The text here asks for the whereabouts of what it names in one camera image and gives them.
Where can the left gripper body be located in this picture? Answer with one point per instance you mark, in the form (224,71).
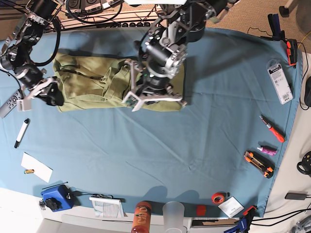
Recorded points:
(151,87)

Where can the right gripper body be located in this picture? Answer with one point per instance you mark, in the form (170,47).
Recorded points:
(31,77)

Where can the olive green t-shirt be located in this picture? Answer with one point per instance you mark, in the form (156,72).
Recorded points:
(91,82)

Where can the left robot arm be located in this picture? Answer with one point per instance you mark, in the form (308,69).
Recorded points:
(163,49)

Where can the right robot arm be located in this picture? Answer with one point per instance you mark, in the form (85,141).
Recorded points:
(16,50)

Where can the grey remote control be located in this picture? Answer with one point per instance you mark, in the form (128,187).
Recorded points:
(10,104)

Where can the white black marker pen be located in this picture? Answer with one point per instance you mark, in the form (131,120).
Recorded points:
(21,132)

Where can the white power strip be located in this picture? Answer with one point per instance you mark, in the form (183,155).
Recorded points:
(123,17)

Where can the white paper sheet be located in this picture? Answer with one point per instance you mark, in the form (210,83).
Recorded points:
(41,170)

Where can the small yellow battery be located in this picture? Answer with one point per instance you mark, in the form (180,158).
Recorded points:
(29,171)

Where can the blue box with knob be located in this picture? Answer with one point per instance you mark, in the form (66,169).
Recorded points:
(58,198)

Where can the blue table cloth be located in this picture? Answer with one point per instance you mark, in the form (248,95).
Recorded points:
(184,156)

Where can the white paper booklet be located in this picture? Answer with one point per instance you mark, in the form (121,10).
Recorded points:
(107,208)

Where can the translucent plastic cup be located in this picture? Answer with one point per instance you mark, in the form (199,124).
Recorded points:
(173,215)

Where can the clear plastic bit case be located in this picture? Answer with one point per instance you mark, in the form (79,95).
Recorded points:
(279,81)

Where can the orange tape roll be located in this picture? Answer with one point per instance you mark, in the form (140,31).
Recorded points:
(218,198)

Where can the orange drink bottle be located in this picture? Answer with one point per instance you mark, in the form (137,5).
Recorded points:
(142,218)

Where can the small red block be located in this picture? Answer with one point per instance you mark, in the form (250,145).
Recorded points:
(201,210)

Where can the purple glue tube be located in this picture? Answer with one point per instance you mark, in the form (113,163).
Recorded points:
(267,150)

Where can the orange black utility knife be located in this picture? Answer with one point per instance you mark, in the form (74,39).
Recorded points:
(262,166)

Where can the white square card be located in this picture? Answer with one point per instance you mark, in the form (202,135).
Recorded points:
(231,207)

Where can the orange black clamp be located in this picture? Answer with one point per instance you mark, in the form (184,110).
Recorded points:
(292,48)

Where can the blue orange bar clamp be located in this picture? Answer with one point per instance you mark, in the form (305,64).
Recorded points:
(243,225)

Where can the black power adapter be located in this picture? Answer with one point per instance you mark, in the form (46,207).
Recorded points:
(296,196)

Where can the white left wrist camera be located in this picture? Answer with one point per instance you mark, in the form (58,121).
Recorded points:
(133,101)

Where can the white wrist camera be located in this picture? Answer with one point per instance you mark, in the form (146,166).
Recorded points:
(133,101)
(24,105)

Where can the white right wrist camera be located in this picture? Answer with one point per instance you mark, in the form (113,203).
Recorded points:
(24,105)

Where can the black cable tie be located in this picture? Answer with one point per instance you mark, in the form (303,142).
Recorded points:
(54,185)

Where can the red handled screwdriver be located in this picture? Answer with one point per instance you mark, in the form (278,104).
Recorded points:
(276,133)

